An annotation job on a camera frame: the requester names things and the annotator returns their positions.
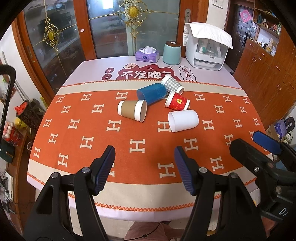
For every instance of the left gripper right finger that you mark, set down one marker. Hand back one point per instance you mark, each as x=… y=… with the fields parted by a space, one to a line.
x=238 y=218

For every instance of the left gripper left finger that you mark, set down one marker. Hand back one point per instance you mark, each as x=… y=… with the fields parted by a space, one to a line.
x=50 y=216

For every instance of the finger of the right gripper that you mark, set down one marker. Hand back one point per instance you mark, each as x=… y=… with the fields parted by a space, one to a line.
x=284 y=152
x=258 y=163

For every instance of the brown paper cup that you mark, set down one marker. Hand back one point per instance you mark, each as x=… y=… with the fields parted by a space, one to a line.
x=133 y=109

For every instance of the white paper cup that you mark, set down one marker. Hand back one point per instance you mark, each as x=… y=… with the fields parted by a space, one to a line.
x=182 y=120

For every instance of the red paper cup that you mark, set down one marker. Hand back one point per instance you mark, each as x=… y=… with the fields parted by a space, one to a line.
x=176 y=101

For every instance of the grey checked paper cup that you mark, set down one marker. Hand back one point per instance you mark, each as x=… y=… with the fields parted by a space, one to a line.
x=171 y=84

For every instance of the blue plastic cup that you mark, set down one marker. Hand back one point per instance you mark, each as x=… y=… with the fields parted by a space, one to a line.
x=152 y=93

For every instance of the pink trousers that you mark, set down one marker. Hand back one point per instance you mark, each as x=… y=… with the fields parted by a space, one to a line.
x=153 y=231

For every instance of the brown wooden cabinet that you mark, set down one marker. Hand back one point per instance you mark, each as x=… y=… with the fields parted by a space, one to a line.
x=266 y=70

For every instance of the red box with eggs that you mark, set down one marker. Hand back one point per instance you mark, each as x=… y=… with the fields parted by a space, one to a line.
x=11 y=134

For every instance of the orange H-pattern table runner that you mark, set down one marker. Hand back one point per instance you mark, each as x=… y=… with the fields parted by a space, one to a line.
x=143 y=138

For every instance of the dark basket red decoration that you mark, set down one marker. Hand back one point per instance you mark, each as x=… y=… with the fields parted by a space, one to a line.
x=31 y=113

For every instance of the white sterilizer appliance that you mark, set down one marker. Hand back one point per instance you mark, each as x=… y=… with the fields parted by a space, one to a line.
x=205 y=53

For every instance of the white cloth on appliance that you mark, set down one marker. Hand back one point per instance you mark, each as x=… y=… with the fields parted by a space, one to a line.
x=207 y=31

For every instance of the teal canister brown lid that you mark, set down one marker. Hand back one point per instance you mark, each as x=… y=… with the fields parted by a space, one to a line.
x=172 y=53

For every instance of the white printed tablecloth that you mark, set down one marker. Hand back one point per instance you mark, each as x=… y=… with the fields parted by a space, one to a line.
x=148 y=69

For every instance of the purple tissue pack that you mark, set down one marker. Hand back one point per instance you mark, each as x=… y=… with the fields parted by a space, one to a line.
x=147 y=54

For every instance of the wooden glass sliding door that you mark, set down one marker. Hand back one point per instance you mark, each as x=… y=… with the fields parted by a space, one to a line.
x=54 y=37

